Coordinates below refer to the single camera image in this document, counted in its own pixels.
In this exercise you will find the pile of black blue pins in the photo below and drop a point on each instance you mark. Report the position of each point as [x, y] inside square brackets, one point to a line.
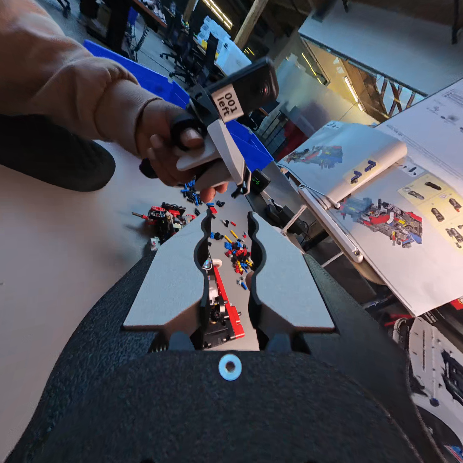
[191, 195]

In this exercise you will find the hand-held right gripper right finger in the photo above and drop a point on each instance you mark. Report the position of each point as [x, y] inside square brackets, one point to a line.
[293, 289]

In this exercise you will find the lego car model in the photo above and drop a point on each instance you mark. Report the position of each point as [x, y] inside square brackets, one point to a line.
[231, 318]

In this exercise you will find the lego set box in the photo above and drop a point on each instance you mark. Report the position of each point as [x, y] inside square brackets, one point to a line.
[434, 361]

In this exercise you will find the blue plastic bin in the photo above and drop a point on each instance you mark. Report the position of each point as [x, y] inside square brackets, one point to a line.
[253, 148]

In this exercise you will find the person's left hand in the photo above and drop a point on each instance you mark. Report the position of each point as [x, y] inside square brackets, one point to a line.
[159, 144]

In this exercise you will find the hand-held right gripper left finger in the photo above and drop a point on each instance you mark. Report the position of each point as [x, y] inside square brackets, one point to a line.
[166, 289]

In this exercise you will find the pile of mixed lego pieces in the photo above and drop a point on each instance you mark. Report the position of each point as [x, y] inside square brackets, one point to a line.
[237, 253]

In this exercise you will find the person's left forearm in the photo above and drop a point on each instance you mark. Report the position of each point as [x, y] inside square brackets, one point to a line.
[72, 72]

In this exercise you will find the black device green display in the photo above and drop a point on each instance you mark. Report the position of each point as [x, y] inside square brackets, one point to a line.
[260, 181]

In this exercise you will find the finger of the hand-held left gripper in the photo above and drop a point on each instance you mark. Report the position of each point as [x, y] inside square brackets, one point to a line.
[228, 152]

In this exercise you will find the lego instruction booklet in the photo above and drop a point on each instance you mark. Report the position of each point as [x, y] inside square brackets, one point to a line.
[398, 271]

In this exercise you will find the person's right hand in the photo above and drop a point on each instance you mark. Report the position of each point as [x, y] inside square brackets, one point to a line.
[249, 280]

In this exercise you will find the white book stand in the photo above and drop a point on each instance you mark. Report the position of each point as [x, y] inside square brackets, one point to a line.
[325, 220]

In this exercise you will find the black power adapter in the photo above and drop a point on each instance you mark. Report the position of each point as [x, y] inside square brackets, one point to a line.
[285, 217]

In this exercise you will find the black quilted chair seat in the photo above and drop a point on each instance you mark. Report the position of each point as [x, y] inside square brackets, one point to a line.
[54, 155]

